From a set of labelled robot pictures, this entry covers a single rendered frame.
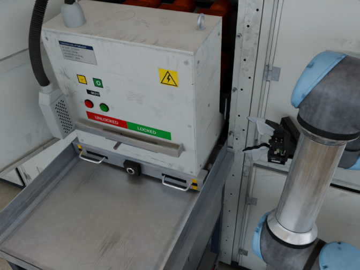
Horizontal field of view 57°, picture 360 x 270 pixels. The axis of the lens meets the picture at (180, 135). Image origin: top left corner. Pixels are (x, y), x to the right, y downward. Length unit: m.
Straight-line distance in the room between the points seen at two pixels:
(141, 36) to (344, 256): 0.72
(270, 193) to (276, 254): 0.59
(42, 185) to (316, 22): 1.03
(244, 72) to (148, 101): 0.34
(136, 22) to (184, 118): 0.31
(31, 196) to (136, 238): 0.41
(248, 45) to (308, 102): 0.49
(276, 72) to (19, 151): 0.99
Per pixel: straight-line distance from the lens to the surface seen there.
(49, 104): 1.10
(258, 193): 1.43
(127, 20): 1.05
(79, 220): 1.18
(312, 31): 1.02
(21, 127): 1.40
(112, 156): 1.27
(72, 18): 1.05
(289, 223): 0.80
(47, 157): 2.04
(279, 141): 1.06
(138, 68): 0.95
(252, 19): 1.05
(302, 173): 0.72
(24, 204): 1.28
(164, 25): 0.99
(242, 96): 1.18
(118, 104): 1.08
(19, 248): 1.19
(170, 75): 0.91
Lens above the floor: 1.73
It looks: 40 degrees down
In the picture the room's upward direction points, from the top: 2 degrees counter-clockwise
